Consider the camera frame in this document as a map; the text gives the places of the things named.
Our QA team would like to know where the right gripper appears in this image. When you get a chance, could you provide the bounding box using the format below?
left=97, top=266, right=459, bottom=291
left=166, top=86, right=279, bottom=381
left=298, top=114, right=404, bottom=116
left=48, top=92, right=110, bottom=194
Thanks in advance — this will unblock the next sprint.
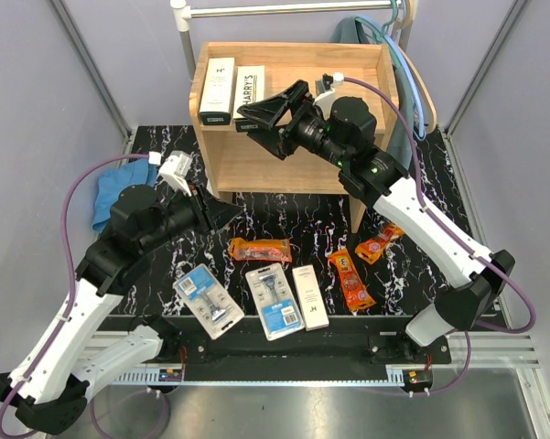
left=237, top=80, right=349, bottom=169

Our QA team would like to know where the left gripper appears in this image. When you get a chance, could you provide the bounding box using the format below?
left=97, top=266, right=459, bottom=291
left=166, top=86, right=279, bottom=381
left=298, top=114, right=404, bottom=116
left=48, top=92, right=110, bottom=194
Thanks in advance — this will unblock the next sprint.
left=141, top=178, right=243, bottom=253

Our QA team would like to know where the white Harry's razor box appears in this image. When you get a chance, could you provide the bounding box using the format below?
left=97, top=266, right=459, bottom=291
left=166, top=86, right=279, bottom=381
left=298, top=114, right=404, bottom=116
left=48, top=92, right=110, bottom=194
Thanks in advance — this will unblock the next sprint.
left=232, top=65, right=266, bottom=133

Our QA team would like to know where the white h razor box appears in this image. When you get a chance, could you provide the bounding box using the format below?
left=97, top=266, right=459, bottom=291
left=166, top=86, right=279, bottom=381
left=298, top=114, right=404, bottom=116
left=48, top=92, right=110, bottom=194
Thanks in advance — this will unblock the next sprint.
left=292, top=265, right=329, bottom=331
left=199, top=58, right=235, bottom=125

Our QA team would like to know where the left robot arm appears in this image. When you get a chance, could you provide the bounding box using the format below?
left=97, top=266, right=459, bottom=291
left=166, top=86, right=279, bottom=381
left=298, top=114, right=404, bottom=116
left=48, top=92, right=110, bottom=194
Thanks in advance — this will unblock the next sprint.
left=0, top=185, right=242, bottom=435

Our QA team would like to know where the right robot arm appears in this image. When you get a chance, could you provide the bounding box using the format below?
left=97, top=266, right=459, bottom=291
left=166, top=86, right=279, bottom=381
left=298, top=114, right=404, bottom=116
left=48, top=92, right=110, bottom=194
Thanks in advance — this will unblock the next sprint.
left=238, top=80, right=515, bottom=363

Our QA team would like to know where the wooden two-tier shelf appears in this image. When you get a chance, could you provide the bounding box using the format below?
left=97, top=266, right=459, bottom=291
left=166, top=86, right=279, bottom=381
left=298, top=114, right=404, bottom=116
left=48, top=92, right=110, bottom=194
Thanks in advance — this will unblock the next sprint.
left=189, top=42, right=403, bottom=229

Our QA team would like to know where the white H razor box on shelf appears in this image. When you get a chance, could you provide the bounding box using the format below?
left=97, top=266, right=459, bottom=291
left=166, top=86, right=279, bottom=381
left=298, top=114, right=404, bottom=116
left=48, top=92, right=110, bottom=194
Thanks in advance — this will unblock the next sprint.
left=199, top=58, right=235, bottom=125

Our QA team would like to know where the orange razor pack horizontal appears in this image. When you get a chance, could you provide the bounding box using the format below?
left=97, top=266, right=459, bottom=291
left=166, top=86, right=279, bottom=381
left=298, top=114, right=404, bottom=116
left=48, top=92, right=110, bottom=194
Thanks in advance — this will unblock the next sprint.
left=229, top=238, right=292, bottom=262

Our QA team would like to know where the Gillette blister pack centre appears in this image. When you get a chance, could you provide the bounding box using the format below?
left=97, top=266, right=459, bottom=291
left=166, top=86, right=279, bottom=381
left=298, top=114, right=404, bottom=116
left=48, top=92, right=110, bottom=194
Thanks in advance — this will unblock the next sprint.
left=245, top=262, right=305, bottom=341

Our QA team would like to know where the gillette blister pack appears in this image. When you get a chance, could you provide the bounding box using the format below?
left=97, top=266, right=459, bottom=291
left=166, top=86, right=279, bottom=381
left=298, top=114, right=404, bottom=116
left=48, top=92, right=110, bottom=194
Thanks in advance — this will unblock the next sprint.
left=245, top=262, right=305, bottom=341
left=173, top=264, right=244, bottom=340

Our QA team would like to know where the Gillette blister pack left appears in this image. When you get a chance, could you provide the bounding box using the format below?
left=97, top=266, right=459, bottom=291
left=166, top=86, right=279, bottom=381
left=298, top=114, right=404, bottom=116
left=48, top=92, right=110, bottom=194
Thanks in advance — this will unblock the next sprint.
left=173, top=264, right=244, bottom=340

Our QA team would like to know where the blue bucket hat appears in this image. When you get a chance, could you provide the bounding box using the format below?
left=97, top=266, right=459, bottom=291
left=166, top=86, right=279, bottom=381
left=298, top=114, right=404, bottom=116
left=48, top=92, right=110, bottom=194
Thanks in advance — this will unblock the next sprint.
left=92, top=159, right=157, bottom=233

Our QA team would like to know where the teal hanging garment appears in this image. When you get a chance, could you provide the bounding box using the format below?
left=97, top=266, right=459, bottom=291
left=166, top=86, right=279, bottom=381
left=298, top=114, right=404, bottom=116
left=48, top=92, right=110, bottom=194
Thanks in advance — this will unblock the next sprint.
left=330, top=16, right=415, bottom=167

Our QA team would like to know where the metal clothes rack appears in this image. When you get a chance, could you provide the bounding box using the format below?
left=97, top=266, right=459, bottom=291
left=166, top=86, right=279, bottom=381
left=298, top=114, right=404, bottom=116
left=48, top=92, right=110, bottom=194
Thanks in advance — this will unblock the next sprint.
left=170, top=0, right=418, bottom=80

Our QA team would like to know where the green hanger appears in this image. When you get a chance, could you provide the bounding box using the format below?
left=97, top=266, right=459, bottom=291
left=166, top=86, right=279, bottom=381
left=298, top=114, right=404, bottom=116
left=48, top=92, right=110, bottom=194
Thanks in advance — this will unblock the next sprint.
left=354, top=0, right=405, bottom=68

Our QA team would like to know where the light blue hanger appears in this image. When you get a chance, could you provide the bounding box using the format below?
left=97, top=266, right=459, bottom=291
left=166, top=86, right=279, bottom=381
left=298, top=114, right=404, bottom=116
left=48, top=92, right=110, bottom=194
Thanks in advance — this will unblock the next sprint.
left=355, top=16, right=426, bottom=140

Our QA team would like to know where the orange razor pack upper right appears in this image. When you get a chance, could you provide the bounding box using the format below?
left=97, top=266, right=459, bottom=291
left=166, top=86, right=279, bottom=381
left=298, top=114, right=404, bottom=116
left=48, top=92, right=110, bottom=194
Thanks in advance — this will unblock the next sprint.
left=355, top=223, right=404, bottom=265

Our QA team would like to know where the orange razor pack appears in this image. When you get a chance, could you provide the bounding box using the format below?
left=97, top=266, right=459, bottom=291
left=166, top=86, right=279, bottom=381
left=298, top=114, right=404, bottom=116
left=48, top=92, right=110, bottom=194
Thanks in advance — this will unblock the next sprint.
left=355, top=223, right=404, bottom=265
left=328, top=249, right=376, bottom=312

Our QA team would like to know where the orange razor pack lower right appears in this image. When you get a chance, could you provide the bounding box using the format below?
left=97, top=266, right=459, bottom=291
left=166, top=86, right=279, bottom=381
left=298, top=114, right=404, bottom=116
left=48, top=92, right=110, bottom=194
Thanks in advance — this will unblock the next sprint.
left=328, top=249, right=376, bottom=312

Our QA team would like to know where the wooden hanger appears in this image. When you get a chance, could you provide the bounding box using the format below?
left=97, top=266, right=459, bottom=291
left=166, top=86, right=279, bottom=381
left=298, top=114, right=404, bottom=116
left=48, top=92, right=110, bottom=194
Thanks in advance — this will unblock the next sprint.
left=391, top=0, right=437, bottom=134

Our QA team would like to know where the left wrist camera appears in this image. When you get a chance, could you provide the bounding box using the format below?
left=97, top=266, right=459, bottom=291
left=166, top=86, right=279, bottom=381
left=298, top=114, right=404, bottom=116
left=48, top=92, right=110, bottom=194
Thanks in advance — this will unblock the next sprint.
left=148, top=151, right=192, bottom=197

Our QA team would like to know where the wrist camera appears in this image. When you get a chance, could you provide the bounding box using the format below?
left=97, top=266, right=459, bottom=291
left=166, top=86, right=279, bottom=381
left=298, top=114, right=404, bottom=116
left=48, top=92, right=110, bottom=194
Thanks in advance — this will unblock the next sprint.
left=315, top=72, right=344, bottom=111
left=148, top=151, right=192, bottom=197

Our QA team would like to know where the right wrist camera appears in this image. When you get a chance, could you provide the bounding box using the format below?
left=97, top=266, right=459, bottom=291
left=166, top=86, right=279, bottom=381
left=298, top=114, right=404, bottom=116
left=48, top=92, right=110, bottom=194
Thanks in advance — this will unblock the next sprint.
left=315, top=72, right=344, bottom=111

